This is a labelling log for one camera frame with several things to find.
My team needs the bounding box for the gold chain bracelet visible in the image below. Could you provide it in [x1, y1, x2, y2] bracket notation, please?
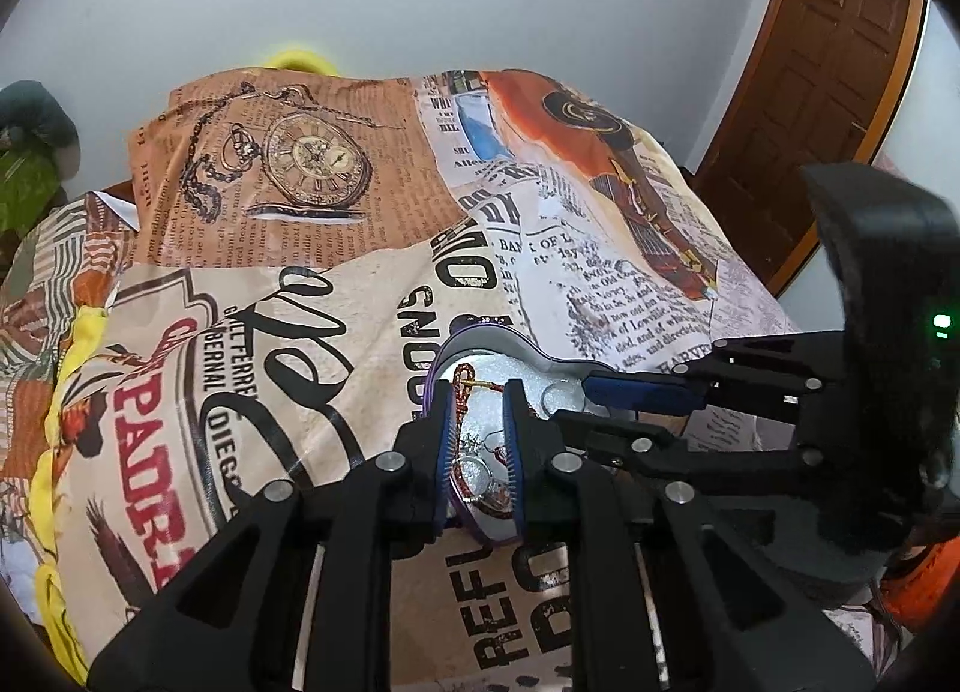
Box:
[538, 378, 591, 418]

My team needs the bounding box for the yellow cloth strip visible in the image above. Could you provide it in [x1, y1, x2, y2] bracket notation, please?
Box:
[28, 305, 107, 685]

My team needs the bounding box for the heart-shaped purple tin box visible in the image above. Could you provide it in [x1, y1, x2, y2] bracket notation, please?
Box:
[421, 323, 625, 549]

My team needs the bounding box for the green patterned bag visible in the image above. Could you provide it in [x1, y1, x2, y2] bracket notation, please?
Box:
[0, 143, 60, 238]

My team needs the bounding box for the brown wooden door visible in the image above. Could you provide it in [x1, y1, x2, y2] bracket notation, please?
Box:
[693, 0, 926, 293]

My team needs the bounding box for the newspaper print bed quilt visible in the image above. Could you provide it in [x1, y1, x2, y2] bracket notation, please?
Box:
[2, 68, 793, 672]

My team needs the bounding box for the yellow headboard cushion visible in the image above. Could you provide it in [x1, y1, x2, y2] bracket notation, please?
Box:
[263, 48, 338, 76]

